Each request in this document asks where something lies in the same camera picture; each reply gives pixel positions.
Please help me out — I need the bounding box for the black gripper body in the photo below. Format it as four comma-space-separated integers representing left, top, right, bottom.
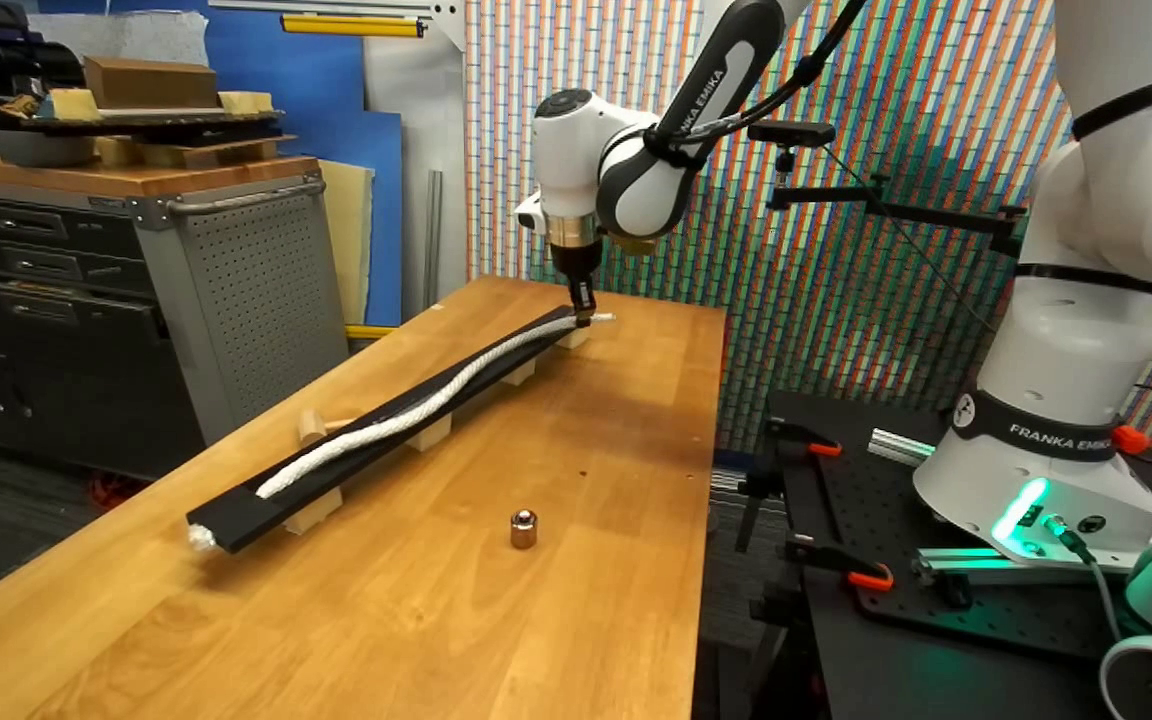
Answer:
549, 238, 603, 286

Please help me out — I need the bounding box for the white braided rope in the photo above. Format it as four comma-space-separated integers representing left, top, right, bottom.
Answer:
185, 307, 615, 556

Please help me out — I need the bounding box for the long black board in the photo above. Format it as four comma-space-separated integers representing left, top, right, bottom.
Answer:
185, 298, 594, 556

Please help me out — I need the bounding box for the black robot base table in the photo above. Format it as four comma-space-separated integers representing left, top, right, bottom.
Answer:
760, 392, 1152, 720

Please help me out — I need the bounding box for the beige leaning board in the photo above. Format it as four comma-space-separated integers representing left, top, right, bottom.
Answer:
317, 155, 374, 330

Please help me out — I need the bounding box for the yellow bar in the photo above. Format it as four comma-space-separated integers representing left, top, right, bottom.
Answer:
277, 13, 426, 40

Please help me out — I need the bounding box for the grey metal tool cabinet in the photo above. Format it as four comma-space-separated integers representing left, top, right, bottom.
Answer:
0, 155, 350, 485

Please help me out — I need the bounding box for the wooden boards stack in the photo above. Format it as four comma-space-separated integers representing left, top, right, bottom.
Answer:
0, 102, 292, 171

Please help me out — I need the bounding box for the brown wooden box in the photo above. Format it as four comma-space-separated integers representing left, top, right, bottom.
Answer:
78, 50, 226, 112

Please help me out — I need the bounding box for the black bag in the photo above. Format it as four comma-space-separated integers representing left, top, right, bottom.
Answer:
0, 4, 86, 95

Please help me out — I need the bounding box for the orange handled black clamp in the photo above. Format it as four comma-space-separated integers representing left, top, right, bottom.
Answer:
788, 533, 895, 599
760, 411, 848, 462

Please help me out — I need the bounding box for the black camera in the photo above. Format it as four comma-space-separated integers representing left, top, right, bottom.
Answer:
749, 117, 838, 150

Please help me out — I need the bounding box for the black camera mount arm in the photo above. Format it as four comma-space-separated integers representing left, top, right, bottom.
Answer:
765, 141, 1029, 257

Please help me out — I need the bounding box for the blue wall panel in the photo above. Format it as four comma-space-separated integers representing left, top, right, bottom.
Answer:
198, 0, 408, 330

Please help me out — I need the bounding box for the silver aluminium rail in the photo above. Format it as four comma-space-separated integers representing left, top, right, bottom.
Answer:
867, 423, 940, 468

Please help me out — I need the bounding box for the green lit aluminium rail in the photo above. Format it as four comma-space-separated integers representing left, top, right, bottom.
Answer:
914, 544, 1086, 581

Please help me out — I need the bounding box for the red handled clamp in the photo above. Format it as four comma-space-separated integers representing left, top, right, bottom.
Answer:
1107, 414, 1152, 462

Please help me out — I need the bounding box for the grey cable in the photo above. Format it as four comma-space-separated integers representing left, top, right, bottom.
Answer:
1041, 510, 1128, 642

